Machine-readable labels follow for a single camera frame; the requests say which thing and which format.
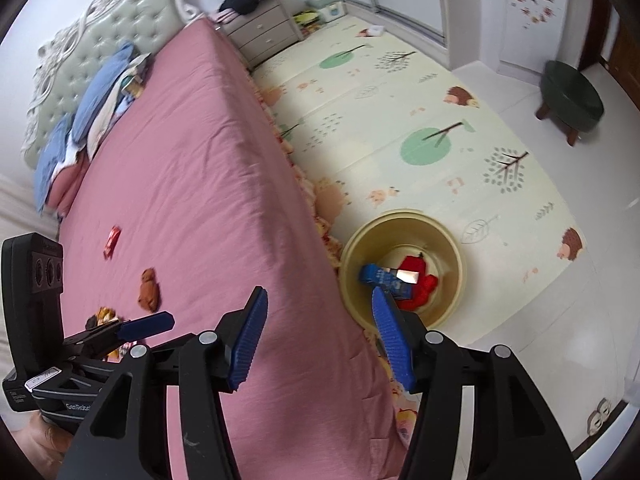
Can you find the gold rectangular box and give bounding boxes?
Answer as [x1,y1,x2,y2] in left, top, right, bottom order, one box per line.
[395,269,420,284]

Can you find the beige curtain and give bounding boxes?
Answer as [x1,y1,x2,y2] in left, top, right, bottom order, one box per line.
[0,173,59,361]

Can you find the green white storage box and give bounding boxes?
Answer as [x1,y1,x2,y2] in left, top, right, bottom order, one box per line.
[306,0,346,23]

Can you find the yellow plastic bucket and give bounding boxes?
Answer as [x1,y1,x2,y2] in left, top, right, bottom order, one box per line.
[338,209,466,333]

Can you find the grey bedside drawer cabinet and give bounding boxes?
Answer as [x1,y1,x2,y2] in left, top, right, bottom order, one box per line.
[221,0,304,70]

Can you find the blue pillow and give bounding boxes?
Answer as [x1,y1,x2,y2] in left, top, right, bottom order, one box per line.
[70,41,137,148]
[34,114,73,214]

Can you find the mustard yellow pouch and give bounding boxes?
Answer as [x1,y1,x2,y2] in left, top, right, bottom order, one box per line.
[96,307,120,362]

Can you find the rust brown sock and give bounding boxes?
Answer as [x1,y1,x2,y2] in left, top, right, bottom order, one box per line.
[138,268,160,313]

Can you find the blue box in bucket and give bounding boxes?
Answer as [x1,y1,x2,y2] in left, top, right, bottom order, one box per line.
[358,263,413,299]

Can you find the pink bed sheet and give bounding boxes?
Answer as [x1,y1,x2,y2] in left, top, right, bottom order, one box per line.
[60,20,405,479]

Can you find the red candy bar wrapper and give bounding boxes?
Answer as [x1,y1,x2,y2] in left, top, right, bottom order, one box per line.
[103,226,122,260]

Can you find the red cloth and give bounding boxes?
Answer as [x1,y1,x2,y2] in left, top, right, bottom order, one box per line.
[397,254,439,312]

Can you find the white cream cloth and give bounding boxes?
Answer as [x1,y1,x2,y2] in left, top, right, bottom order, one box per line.
[86,53,152,160]

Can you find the patterned cream floor mat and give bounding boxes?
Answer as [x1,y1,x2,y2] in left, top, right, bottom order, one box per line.
[253,16,585,344]

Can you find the dark green round stool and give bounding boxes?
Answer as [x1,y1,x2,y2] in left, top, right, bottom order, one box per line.
[535,60,604,146]

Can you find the black rolled sock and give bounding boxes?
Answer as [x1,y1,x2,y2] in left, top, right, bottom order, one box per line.
[85,315,99,330]

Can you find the person's left hand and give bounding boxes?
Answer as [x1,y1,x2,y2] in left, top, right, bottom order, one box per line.
[11,412,74,479]

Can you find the green tufted headboard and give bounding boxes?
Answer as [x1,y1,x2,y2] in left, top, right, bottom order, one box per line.
[22,0,200,169]

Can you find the pink folded blanket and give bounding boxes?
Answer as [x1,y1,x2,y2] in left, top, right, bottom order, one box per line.
[46,150,90,218]

